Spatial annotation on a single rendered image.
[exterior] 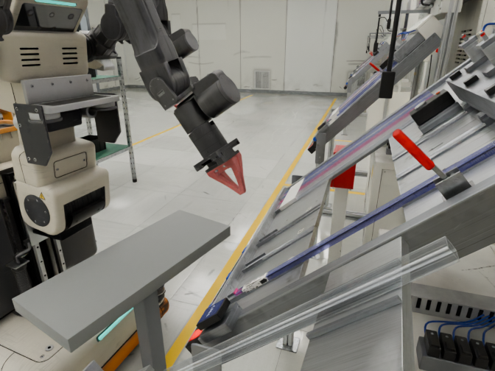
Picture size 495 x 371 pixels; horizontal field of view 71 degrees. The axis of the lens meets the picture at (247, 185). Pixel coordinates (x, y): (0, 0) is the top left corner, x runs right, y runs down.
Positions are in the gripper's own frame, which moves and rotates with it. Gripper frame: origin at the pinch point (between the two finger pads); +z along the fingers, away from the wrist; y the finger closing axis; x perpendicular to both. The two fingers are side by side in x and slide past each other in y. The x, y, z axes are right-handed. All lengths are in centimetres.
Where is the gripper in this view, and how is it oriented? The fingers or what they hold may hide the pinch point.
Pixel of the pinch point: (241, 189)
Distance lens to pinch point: 69.0
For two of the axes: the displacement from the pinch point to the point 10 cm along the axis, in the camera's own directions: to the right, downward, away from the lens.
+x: -7.8, 4.3, 4.6
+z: 5.4, 8.3, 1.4
